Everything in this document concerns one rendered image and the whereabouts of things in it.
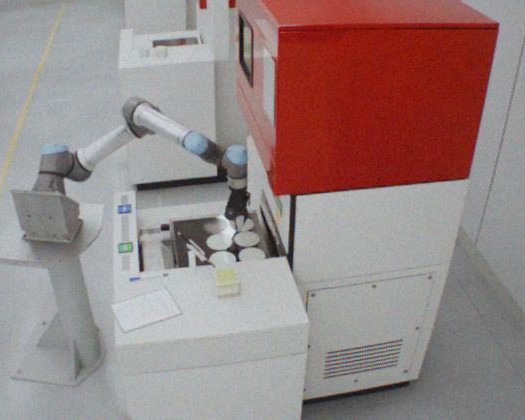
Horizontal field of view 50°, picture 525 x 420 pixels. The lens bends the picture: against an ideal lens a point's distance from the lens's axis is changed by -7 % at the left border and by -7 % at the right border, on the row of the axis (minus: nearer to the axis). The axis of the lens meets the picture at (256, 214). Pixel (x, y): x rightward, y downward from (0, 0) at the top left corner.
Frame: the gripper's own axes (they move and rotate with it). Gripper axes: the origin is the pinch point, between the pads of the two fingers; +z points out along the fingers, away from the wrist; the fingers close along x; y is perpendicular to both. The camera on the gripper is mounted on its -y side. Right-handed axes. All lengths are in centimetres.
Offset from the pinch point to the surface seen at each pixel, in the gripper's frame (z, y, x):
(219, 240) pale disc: 1.3, -6.7, 5.0
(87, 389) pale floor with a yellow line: 91, -32, 70
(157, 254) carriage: 3.3, -19.8, 26.1
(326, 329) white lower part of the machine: 36, -9, -41
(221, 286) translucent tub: -10.9, -45.0, -9.0
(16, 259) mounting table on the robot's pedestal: 9, -35, 86
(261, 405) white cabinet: 35, -55, -26
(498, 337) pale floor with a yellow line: 91, 62, -131
